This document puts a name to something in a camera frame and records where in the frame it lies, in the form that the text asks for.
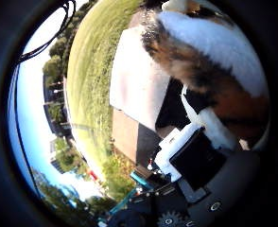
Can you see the striped tiger plush toy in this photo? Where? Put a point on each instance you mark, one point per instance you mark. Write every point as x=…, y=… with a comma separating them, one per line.
x=208, y=63

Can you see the red distant structure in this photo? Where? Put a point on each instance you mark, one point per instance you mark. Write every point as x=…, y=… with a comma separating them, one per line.
x=93, y=175

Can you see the dark distant building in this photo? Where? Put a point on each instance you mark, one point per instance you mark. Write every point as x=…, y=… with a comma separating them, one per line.
x=57, y=110

